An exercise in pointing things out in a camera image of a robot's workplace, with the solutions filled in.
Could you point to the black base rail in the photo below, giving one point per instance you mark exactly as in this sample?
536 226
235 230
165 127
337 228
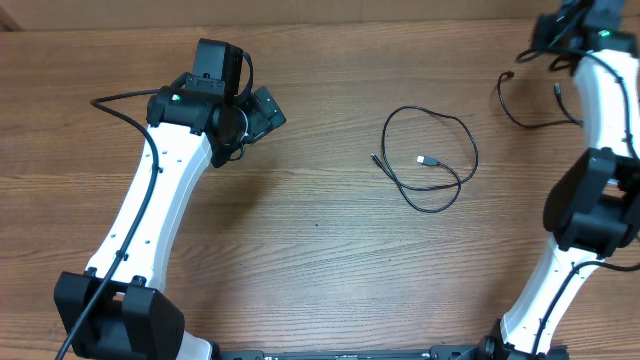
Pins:
437 352

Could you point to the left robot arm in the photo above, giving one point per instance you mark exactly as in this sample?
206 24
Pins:
117 307

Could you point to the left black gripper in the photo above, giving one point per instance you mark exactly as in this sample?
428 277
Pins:
260 122

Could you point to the cardboard backdrop panel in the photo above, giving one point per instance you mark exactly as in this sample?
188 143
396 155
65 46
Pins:
53 15

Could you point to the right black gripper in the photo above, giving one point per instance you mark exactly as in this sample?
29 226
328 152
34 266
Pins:
546 32

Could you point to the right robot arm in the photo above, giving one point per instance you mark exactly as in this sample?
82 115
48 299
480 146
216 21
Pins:
594 208

